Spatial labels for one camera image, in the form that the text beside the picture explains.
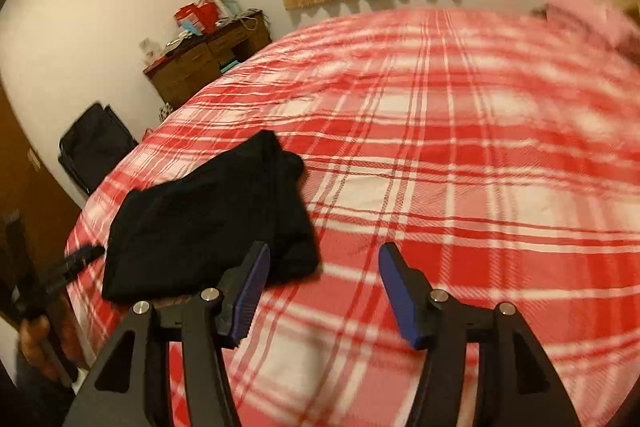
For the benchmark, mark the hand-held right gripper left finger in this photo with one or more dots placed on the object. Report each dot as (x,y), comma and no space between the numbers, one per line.
(252,294)

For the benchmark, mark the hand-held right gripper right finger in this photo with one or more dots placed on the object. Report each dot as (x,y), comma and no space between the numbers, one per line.
(400,302)

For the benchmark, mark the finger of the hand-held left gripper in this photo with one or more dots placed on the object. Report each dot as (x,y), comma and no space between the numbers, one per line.
(85,256)

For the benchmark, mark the black pants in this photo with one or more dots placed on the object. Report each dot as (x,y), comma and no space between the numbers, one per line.
(210,217)

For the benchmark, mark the person's left hand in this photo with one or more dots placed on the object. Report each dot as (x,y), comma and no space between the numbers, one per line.
(32,347)

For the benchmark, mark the brown wooden door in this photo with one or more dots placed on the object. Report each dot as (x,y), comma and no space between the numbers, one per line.
(30,187)

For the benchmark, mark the black suitcase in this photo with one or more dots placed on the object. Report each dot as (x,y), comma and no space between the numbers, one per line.
(95,144)

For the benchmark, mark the red plaid bed blanket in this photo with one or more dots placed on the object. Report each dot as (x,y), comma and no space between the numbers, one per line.
(450,182)

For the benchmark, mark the small white box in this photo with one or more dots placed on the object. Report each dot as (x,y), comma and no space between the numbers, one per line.
(150,48)

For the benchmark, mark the wooden desk with drawers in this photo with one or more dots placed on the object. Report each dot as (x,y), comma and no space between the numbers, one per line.
(200,67)

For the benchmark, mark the teal box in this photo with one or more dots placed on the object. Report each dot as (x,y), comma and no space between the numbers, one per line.
(228,66)

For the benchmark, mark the light blue packet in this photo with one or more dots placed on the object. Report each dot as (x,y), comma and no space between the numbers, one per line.
(191,27)

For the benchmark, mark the red gift bag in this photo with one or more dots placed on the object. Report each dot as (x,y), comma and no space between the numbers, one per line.
(197,14)

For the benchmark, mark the pink pillow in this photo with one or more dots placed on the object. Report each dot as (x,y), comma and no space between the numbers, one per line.
(590,19)

